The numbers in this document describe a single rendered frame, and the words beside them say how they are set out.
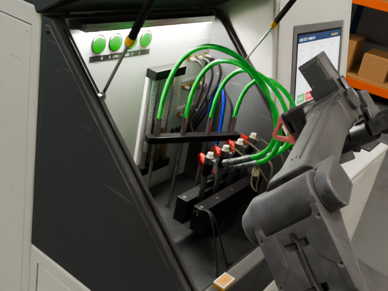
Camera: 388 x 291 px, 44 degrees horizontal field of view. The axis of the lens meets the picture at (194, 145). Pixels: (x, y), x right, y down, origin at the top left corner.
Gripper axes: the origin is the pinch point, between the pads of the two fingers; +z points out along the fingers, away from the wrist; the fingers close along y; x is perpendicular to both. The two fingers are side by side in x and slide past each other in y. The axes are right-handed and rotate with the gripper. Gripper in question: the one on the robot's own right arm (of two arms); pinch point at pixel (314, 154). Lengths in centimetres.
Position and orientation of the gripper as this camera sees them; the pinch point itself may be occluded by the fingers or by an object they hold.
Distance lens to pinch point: 135.6
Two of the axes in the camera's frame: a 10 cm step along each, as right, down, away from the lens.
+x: -7.8, 2.0, -6.0
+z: -5.2, 3.4, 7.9
